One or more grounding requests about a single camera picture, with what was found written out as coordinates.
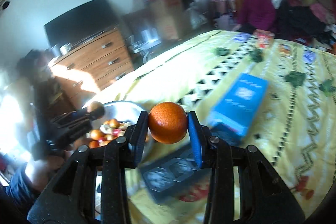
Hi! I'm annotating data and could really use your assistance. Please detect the small orange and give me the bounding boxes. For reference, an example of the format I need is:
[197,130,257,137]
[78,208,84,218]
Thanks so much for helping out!
[148,102,187,144]

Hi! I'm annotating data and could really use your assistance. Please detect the operator left hand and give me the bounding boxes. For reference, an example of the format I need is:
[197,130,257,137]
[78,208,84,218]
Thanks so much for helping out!
[25,151,73,192]

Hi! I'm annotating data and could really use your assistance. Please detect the brown kiwi fruit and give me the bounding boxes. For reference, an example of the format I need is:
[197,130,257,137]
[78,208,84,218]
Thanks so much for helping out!
[87,101,104,113]

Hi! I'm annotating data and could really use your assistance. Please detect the metal fruit bowl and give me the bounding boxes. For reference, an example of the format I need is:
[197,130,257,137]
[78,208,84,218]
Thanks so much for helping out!
[82,100,154,162]

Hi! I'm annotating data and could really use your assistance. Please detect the black shaver box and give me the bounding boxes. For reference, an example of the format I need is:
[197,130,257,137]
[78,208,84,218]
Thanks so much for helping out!
[139,141,211,204]

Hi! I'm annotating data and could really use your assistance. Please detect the blue green carton box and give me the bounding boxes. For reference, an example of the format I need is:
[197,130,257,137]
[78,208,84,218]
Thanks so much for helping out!
[207,73,268,143]

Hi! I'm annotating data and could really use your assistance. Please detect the wooden drawer dresser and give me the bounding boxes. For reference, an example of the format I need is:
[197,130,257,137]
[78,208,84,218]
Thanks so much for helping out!
[49,28,134,109]

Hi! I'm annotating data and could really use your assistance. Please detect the yellow patterned bedsheet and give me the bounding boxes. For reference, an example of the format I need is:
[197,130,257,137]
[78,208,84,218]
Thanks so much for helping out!
[94,30,335,217]

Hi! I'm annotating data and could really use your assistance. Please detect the green vegetable left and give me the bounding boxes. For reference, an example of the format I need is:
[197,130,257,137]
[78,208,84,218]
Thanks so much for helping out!
[249,48,264,63]

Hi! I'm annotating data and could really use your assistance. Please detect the green vegetable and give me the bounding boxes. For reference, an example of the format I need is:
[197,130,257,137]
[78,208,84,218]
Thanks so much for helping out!
[319,79,335,97]
[284,71,306,88]
[249,48,264,63]

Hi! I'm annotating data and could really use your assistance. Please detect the green vegetable middle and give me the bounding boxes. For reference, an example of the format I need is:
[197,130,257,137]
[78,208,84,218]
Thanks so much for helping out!
[284,71,306,88]

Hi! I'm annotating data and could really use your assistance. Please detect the black television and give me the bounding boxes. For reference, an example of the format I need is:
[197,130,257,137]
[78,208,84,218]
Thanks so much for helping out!
[44,0,118,48]

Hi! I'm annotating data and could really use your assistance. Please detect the red instant noodle cup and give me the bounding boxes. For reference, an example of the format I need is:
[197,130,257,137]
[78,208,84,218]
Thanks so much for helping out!
[253,30,274,49]

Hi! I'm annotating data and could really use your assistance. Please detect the packaged bread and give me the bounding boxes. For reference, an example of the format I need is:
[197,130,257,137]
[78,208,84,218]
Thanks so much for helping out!
[278,44,291,55]

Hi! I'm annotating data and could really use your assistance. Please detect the green vegetable right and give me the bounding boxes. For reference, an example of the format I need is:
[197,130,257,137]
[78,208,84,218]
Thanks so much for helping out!
[319,79,335,97]

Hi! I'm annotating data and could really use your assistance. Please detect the blue tissue pack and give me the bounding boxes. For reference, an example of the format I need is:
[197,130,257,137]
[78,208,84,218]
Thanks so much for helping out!
[302,50,316,64]

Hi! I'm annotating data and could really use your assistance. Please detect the woman in purple jacket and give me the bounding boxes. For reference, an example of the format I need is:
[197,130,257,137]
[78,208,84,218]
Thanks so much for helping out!
[232,0,276,34]

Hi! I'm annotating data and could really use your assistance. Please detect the stacked cardboard boxes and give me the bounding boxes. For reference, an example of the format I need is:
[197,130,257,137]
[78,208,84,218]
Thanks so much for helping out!
[148,0,192,40]

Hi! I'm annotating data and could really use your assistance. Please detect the pile of clothes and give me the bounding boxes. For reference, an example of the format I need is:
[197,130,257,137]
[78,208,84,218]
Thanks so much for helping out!
[271,0,335,53]

